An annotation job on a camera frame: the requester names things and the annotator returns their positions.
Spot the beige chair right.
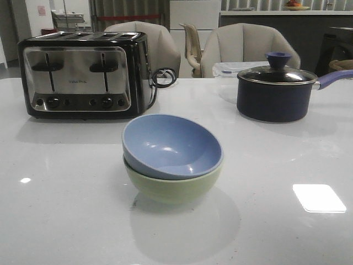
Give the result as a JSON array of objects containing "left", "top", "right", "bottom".
[{"left": 200, "top": 23, "right": 301, "bottom": 78}]

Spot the white cabinet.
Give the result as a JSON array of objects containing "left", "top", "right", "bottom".
[{"left": 169, "top": 1, "right": 221, "bottom": 78}]

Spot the cream office chair back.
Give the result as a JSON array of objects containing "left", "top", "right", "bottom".
[{"left": 179, "top": 23, "right": 202, "bottom": 78}]

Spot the woven basket right edge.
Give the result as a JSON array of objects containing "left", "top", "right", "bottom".
[{"left": 329, "top": 59, "right": 353, "bottom": 72}]

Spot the blue bowl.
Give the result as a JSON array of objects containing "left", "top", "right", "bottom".
[{"left": 122, "top": 114, "right": 223, "bottom": 180}]

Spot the clear plastic food container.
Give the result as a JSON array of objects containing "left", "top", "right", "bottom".
[{"left": 212, "top": 61, "right": 269, "bottom": 104}]

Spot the dark blue saucepan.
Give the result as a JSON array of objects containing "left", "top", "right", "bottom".
[{"left": 237, "top": 70, "right": 352, "bottom": 123}]

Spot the black toaster power cable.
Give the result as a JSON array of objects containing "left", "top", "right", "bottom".
[{"left": 147, "top": 67, "right": 178, "bottom": 110}]

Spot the green bowl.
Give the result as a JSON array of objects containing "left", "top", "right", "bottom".
[{"left": 123, "top": 159, "right": 223, "bottom": 204}]

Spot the glass pot lid blue knob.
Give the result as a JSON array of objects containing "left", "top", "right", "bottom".
[{"left": 237, "top": 52, "right": 317, "bottom": 85}]

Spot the beige chair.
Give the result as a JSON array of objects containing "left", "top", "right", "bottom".
[
  {"left": 104, "top": 21, "right": 181, "bottom": 78},
  {"left": 200, "top": 23, "right": 301, "bottom": 78}
]

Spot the fruit bowl on counter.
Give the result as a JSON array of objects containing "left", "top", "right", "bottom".
[{"left": 284, "top": 0, "right": 310, "bottom": 11}]

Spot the beige chair left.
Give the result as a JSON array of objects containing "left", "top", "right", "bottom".
[{"left": 104, "top": 21, "right": 181, "bottom": 78}]

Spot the black chrome four-slot toaster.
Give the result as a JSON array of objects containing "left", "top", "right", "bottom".
[{"left": 18, "top": 31, "right": 156, "bottom": 119}]

